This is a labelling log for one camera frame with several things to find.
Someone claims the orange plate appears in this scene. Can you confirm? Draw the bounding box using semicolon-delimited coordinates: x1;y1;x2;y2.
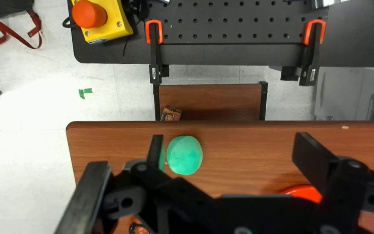
280;184;323;204

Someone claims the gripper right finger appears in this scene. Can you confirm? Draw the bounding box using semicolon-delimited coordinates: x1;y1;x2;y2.
292;132;374;234

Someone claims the colourful printed box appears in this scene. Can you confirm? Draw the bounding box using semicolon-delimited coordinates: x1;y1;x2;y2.
160;105;182;122

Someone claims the orange and black clamp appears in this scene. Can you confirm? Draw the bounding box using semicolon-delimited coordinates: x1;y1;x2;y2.
145;19;170;85
280;19;327;87

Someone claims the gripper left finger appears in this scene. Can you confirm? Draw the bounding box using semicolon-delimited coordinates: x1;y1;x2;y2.
55;135;187;234

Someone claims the yellow emergency stop box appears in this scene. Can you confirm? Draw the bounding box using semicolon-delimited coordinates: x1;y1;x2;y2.
71;0;134;45

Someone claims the grey cabinet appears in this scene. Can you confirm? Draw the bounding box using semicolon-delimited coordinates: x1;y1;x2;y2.
313;67;374;122

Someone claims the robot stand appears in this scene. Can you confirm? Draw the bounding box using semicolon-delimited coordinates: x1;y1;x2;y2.
67;0;374;68

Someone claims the green round toy pea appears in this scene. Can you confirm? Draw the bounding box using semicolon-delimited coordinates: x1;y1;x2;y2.
164;135;204;176

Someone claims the dark bag with red straps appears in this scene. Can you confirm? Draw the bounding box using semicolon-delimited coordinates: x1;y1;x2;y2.
0;0;43;50

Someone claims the black cable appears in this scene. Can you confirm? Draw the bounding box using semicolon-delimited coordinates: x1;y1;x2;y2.
62;16;76;30

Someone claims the small brown side table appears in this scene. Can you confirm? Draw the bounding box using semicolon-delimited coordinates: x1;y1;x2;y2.
153;81;269;122

